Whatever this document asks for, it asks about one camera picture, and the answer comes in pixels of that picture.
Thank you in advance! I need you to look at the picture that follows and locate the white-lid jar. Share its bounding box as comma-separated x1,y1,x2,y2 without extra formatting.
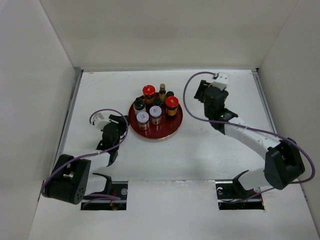
136,111,150,131
149,106,162,125

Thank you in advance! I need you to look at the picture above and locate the black-cap spice bottle front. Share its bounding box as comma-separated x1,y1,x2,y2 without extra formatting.
133,97,146,115

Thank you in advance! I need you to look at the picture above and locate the black-cap spice bottle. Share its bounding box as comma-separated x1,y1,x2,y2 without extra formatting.
133,97,146,115
166,91,175,98

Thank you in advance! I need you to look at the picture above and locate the red-lid sauce jar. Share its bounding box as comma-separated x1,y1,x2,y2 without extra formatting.
165,96,179,118
142,85,156,105

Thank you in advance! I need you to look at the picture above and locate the tall amber gold-cap bottle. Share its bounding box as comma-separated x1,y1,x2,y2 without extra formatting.
159,83,167,104

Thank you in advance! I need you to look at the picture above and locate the small black-cap dark bottle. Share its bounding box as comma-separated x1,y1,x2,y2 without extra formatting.
152,97,162,107

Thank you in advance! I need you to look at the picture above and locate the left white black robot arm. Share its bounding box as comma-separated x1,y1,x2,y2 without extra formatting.
41,114,130,205

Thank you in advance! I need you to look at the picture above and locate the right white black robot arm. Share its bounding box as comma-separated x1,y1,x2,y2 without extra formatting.
194,80,305,198

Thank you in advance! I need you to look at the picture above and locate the round red lacquer tray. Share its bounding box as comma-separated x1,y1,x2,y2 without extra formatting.
127,103,183,140

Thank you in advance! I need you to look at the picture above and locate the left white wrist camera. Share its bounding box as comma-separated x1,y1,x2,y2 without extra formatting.
91,112,110,130

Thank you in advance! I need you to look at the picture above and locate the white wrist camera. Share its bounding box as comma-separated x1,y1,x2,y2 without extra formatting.
211,72,229,91
91,112,110,130

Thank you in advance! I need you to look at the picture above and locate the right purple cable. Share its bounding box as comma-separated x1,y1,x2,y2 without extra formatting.
182,71,316,185

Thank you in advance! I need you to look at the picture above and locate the purple cable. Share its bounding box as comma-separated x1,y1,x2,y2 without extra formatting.
40,108,130,208
182,71,316,185

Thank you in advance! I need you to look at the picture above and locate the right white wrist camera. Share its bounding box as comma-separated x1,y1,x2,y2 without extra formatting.
211,72,229,91

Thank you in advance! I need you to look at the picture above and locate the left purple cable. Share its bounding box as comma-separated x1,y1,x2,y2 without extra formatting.
40,108,130,208

